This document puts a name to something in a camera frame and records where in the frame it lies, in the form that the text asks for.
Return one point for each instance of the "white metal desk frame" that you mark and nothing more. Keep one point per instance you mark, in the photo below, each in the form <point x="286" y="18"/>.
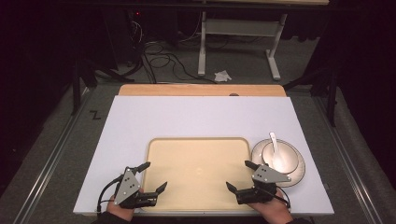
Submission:
<point x="239" y="27"/>

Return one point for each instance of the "crumpled white paper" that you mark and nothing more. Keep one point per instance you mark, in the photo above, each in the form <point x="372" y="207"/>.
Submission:
<point x="222" y="76"/>

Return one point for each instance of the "person's left hand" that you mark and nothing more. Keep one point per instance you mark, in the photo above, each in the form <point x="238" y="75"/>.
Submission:
<point x="120" y="212"/>

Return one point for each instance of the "white table cover sheet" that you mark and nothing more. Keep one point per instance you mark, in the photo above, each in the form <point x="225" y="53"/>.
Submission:
<point x="186" y="118"/>

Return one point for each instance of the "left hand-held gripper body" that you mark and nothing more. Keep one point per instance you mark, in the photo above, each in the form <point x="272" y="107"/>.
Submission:
<point x="127" y="186"/>

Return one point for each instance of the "white round plate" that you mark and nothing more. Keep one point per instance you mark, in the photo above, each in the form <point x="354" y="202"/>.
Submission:
<point x="299" y="174"/>

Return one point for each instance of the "white ceramic spoon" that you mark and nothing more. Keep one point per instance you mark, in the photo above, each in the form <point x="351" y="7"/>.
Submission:
<point x="275" y="149"/>

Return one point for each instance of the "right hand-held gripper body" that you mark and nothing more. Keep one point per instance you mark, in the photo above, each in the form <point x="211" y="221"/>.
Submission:
<point x="267" y="175"/>

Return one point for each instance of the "beige plastic tray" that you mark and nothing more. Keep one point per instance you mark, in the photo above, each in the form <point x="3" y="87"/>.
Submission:
<point x="196" y="174"/>

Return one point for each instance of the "wooden table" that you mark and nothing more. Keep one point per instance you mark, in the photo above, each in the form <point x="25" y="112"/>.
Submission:
<point x="199" y="90"/>

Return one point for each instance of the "white bowl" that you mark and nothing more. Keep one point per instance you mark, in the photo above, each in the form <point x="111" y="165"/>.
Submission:
<point x="291" y="157"/>

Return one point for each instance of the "metal floor rail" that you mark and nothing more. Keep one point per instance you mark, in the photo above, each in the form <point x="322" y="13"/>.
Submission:
<point x="46" y="171"/>
<point x="351" y="161"/>

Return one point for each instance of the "person's right hand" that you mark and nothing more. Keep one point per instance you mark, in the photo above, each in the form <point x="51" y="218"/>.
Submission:
<point x="274" y="210"/>

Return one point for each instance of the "black metal stand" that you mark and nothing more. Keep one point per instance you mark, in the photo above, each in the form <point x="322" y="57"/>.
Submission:
<point x="76" y="90"/>
<point x="332" y="99"/>

